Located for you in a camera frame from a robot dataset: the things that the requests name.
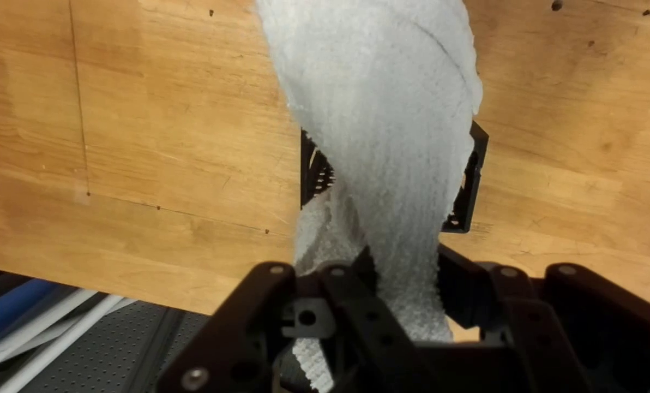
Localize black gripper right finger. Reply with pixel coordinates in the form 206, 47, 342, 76
439, 244, 650, 393

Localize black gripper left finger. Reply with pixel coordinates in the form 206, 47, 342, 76
158, 261, 451, 393

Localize white towel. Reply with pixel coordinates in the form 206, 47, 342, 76
255, 0, 485, 393

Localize black perforated box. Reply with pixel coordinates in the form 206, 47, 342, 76
298, 119, 490, 236

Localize upright white pole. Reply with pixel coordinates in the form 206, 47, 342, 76
0, 294, 135, 393

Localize slanted white pole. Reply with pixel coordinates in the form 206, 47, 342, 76
0, 289, 99, 380

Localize blue board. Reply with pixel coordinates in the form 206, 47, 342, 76
0, 280, 60, 350

